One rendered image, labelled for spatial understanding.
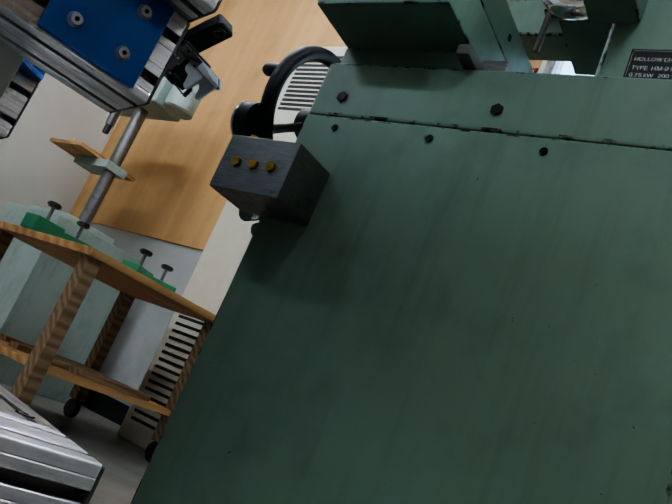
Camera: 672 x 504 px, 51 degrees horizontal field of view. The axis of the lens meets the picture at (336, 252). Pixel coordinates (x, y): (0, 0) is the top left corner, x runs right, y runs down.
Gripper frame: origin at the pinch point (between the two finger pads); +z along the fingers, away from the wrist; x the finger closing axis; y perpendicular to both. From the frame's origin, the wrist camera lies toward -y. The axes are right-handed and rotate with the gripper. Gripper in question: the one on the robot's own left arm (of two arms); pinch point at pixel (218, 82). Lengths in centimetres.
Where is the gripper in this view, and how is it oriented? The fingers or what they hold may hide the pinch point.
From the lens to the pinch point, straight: 137.0
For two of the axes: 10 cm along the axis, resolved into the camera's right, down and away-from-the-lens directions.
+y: -7.3, 6.8, 0.7
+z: 5.1, 6.1, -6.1
